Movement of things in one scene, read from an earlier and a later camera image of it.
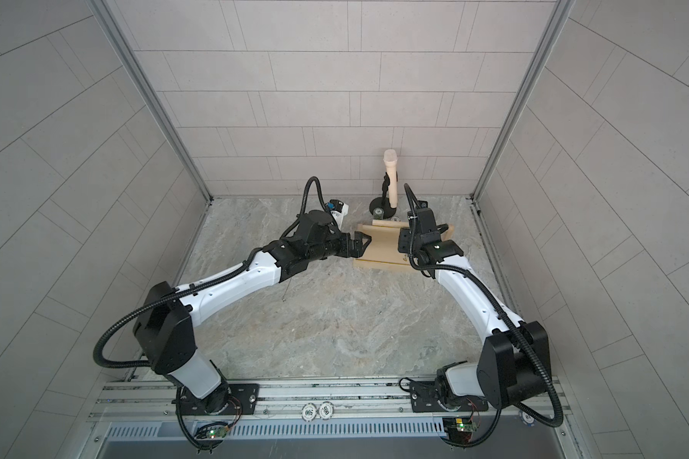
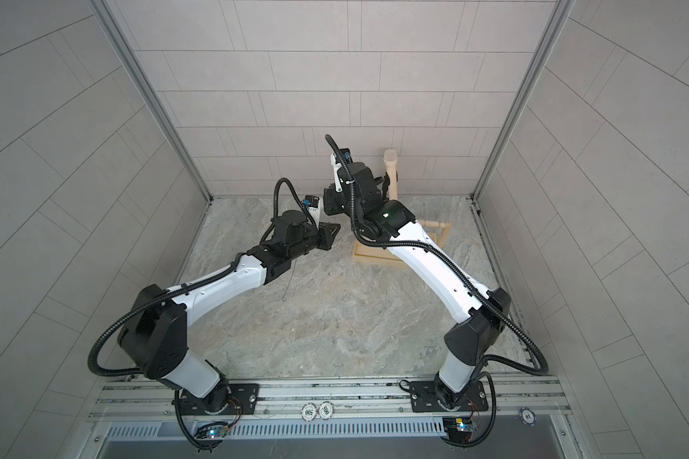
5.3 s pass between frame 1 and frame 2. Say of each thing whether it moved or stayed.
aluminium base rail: stayed
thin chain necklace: stayed
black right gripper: moved
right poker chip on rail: stayed
